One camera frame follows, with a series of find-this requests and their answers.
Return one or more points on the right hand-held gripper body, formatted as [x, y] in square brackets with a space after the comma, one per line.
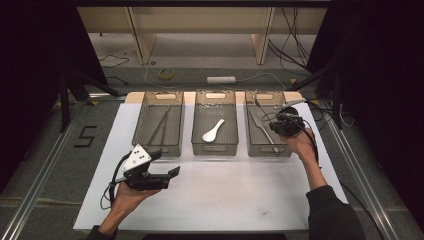
[290, 123]

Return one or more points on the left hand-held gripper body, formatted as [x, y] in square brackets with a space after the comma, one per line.
[136, 158]

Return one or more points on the metal table knife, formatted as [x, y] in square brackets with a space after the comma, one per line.
[266, 133]

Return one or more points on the translucent grey plastic bin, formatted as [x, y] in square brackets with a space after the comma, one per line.
[153, 133]
[215, 113]
[256, 140]

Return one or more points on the white ceramic spoon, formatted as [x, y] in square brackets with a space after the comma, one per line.
[211, 135]

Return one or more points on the person's right hand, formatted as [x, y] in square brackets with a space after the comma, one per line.
[305, 146]

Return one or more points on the person's left hand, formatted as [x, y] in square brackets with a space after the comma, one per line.
[125, 200]

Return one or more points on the white table sheet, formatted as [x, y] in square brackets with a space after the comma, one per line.
[216, 200]

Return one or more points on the black metal stand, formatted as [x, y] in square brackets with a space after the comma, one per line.
[337, 100]
[64, 106]

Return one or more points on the white power strip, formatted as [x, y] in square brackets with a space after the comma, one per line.
[220, 80]

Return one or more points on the yellow tape roll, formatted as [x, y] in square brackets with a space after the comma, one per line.
[160, 75]

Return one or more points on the dark curtain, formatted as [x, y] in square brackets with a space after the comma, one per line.
[26, 66]
[383, 83]

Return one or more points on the beige wooden shelf unit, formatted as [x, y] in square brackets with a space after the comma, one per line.
[200, 20]

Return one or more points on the aluminium floor rail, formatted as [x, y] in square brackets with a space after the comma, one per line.
[362, 176]
[41, 176]

